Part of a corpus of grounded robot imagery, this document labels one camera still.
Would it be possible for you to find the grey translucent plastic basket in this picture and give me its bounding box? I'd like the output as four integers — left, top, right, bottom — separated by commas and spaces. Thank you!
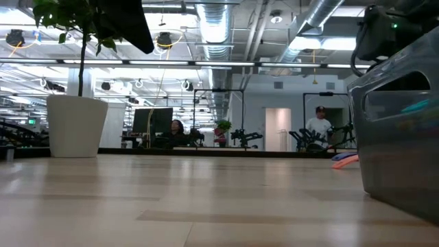
346, 26, 439, 226

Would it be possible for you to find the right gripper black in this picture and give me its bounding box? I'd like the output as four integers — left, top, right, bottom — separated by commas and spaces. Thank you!
355, 3, 430, 62

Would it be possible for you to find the black computer monitor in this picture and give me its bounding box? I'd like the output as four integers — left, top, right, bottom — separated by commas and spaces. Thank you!
132, 107, 174, 135

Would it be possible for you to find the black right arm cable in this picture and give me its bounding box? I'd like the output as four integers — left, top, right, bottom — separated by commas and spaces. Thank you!
350, 47, 372, 78

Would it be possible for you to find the black background rig frame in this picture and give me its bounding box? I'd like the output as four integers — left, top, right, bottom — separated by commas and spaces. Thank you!
302, 91, 353, 152

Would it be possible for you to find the green leafy plant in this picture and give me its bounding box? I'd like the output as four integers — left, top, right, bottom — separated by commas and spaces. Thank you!
32, 0, 121, 97

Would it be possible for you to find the person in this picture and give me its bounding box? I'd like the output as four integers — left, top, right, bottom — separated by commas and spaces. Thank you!
305, 105, 333, 152
164, 119, 188, 149

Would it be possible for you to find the long hanging strip light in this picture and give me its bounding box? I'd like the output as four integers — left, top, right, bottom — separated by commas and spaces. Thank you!
0, 58, 372, 70

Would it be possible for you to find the black ceiling-hung device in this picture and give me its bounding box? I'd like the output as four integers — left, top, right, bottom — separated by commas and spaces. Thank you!
5, 28, 26, 48
156, 31, 174, 50

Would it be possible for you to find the small background potted plant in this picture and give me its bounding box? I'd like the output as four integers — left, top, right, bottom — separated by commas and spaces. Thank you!
215, 119, 233, 148

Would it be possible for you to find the silver smooth ventilation duct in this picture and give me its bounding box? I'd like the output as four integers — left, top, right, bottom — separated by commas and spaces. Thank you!
273, 0, 346, 70

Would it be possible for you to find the small dark blue measuring cup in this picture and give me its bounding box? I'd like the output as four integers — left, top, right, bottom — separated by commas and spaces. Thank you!
330, 152, 359, 163

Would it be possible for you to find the silver ribbed ventilation duct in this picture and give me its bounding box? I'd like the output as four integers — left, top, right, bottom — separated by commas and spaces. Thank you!
196, 0, 235, 119

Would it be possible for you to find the black aluminium table frame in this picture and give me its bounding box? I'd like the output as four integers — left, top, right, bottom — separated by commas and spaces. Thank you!
0, 145, 359, 163

